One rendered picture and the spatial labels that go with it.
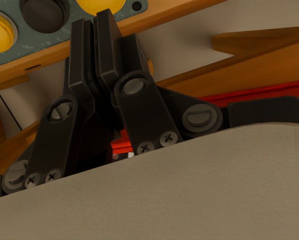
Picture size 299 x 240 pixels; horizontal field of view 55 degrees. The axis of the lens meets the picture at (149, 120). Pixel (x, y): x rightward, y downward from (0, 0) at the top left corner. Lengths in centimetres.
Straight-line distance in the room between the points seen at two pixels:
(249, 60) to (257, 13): 84
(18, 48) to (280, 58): 24
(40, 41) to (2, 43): 2
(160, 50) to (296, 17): 49
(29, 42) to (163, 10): 9
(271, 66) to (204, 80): 7
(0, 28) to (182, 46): 95
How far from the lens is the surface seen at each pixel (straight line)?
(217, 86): 31
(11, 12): 20
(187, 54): 111
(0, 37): 19
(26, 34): 20
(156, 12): 21
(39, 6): 18
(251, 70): 32
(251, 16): 115
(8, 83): 109
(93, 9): 18
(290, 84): 31
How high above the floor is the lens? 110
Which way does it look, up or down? 74 degrees down
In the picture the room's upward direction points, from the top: 170 degrees counter-clockwise
